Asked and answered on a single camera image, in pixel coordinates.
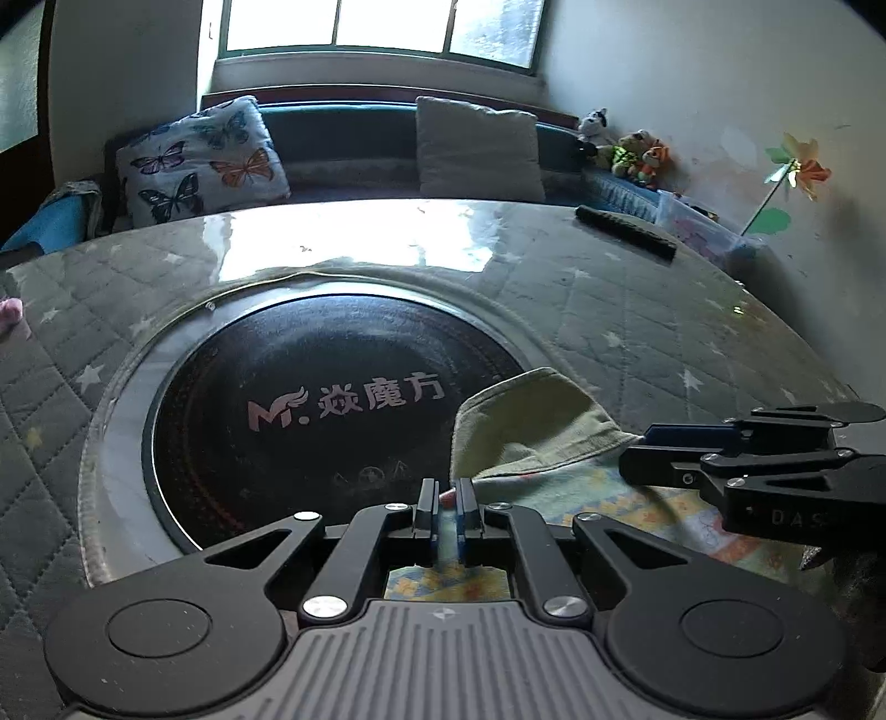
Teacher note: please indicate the window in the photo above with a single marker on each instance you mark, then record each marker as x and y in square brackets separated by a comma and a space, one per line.
[387, 24]

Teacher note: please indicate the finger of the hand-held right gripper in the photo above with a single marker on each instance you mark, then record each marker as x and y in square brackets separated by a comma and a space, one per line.
[692, 436]
[664, 465]

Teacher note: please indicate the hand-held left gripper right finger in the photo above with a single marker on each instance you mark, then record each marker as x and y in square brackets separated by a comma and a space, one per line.
[462, 526]

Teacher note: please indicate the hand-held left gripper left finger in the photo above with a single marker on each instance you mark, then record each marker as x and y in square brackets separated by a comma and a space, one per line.
[432, 526]

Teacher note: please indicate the colourful pinwheel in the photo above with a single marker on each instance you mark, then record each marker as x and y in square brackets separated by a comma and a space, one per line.
[799, 166]

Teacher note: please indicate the yellow-green plush toy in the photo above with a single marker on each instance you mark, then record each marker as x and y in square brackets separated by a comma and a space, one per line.
[626, 158]

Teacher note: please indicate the black and white plush toy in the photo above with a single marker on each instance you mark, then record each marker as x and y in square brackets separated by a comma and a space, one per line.
[594, 128]

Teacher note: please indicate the pink object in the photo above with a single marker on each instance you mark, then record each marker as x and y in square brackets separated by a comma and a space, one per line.
[8, 317]

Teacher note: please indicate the dark teal sofa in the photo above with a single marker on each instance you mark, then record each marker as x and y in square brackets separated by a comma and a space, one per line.
[346, 152]

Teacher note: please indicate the grey pillow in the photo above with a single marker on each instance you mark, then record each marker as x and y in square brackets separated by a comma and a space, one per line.
[477, 149]

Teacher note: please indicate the clear plastic storage box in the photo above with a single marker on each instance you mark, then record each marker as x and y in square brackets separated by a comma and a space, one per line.
[699, 228]

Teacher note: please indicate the black remote control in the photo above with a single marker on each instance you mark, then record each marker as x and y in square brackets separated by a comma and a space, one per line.
[626, 232]

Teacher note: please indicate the orange tiger plush toy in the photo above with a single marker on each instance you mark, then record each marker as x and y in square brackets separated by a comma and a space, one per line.
[654, 163]

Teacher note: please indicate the round black heater plate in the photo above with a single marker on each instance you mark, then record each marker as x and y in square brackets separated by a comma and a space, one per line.
[311, 415]

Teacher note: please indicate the yellow-green patterned garment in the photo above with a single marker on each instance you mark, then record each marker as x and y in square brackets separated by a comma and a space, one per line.
[540, 422]

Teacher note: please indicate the butterfly print pillow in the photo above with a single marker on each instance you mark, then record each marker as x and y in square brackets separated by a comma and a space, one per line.
[201, 163]

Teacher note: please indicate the blue cloth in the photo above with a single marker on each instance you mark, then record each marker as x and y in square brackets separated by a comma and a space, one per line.
[48, 218]

